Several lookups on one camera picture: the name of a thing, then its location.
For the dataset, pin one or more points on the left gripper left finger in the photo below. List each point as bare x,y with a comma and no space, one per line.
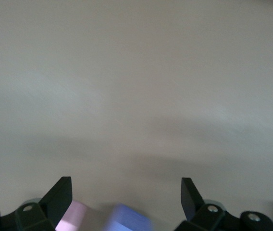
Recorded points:
52,207

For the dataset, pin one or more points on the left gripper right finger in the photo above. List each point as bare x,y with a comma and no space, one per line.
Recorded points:
199,214

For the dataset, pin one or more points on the light pink foam block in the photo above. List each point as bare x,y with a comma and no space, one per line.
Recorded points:
72,216

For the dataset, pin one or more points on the purple foam block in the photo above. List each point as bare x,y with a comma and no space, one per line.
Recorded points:
127,219

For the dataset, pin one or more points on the table cover mat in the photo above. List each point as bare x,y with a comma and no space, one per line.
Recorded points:
151,72

